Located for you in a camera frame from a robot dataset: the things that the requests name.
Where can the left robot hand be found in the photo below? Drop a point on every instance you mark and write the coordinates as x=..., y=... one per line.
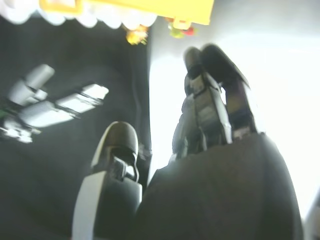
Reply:
x=220, y=190

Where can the yellow egg carton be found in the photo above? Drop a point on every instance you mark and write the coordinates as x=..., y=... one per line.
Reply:
x=150, y=8

